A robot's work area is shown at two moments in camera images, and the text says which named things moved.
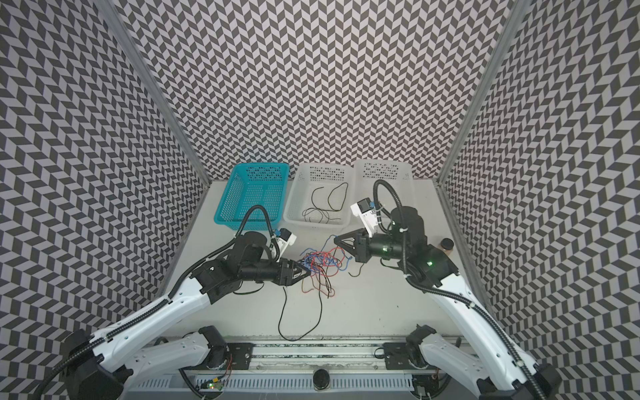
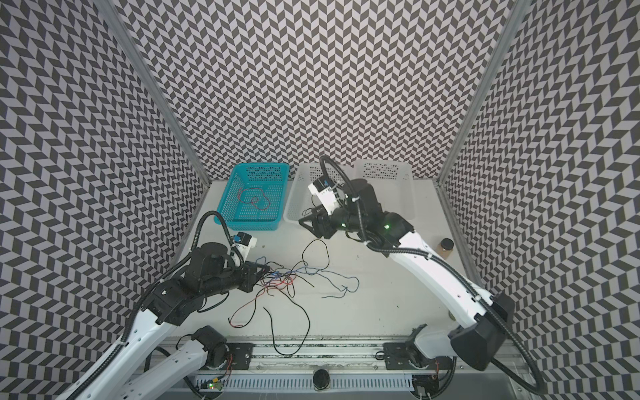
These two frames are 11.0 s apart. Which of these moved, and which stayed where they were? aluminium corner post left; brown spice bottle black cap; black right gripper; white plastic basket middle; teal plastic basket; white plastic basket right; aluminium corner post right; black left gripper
Moved: black left gripper; black right gripper
Stayed: aluminium corner post left; aluminium corner post right; teal plastic basket; white plastic basket right; white plastic basket middle; brown spice bottle black cap
